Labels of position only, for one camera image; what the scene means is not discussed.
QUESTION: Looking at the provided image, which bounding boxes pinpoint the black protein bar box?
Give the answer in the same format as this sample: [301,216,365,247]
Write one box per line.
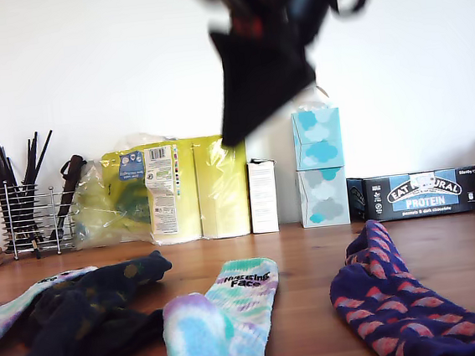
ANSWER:
[345,164,475,226]

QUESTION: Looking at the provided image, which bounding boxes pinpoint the chrome wire utensil holder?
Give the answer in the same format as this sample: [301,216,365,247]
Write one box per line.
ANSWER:
[0,176,80,261]

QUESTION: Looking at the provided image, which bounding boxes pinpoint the purple sock with red pattern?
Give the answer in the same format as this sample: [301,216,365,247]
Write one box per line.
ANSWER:
[323,209,475,356]

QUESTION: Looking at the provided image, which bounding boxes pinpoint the dark brown handled utensil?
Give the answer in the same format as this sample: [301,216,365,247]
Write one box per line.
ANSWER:
[41,153,96,244]

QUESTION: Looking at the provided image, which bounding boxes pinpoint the clear plastic bag, green contents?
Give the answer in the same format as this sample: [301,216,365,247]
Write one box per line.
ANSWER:
[65,152,157,251]

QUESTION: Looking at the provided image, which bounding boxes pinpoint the pastel tie-dye sock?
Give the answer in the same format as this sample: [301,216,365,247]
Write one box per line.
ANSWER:
[156,255,288,356]
[0,264,106,353]

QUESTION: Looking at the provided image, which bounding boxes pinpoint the navy sock with yellow dots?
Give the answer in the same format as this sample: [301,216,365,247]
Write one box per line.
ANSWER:
[26,247,178,329]
[9,277,169,356]

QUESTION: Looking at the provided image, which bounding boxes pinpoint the grey cloud tissue box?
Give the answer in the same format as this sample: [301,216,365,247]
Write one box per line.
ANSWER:
[296,163,352,229]

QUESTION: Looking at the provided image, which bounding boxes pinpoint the white paper tissue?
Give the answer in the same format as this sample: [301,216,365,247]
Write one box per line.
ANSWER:
[290,84,334,114]

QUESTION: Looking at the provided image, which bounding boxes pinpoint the small white carton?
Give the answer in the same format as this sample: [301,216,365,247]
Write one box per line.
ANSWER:
[245,155,283,234]

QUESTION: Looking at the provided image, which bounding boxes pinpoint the yellow kitchen roll pack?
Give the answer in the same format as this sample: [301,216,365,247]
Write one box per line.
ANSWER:
[98,121,256,250]

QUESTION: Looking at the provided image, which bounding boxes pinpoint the blue cloud tissue box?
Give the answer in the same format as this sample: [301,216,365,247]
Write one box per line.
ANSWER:
[289,106,346,172]

